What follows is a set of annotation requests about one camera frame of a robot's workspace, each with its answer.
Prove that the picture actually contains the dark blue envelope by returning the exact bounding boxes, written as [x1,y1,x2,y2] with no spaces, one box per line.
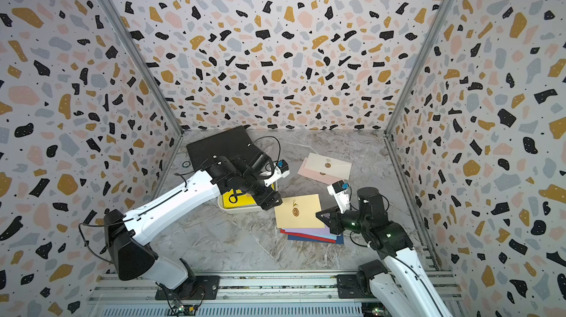
[287,234,344,245]

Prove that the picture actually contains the yellow envelope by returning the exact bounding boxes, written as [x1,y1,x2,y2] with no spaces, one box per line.
[221,190,257,209]

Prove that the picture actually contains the red envelope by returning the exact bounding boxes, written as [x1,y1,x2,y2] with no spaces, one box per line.
[279,229,336,240]

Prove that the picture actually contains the lavender envelope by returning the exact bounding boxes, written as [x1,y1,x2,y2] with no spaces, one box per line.
[283,228,337,240]

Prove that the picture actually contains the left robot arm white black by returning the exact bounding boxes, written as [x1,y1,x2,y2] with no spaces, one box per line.
[104,153,290,293]

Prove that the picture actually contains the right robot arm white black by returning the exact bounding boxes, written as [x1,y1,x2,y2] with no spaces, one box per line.
[315,181,452,316]

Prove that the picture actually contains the white storage box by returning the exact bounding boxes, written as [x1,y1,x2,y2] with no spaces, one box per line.
[217,190,262,214]

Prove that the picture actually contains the pink envelope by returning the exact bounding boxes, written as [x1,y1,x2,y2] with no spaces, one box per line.
[298,159,341,185]

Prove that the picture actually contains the black briefcase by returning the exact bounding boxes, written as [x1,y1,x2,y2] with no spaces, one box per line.
[187,126,262,170]

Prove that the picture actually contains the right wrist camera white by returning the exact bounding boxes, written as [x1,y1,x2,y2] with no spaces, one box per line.
[327,180,351,214]

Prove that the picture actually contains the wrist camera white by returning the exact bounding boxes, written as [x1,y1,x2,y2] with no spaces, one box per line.
[327,180,351,214]
[260,159,290,187]

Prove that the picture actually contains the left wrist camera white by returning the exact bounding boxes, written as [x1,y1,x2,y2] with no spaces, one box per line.
[260,159,290,187]

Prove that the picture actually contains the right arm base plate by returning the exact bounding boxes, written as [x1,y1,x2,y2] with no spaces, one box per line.
[336,274,374,299]

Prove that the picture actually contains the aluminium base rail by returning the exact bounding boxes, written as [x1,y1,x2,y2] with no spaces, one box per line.
[85,270,465,317]

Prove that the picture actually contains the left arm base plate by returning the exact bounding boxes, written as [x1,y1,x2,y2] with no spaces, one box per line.
[155,275,221,302]

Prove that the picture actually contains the right corner aluminium post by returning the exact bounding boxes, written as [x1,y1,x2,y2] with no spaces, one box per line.
[384,0,455,139]

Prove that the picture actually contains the corner aluminium post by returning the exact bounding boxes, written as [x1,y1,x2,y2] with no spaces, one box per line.
[384,0,455,139]
[97,0,183,137]

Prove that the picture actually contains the left corner aluminium post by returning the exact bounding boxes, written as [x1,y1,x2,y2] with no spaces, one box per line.
[97,0,183,137]

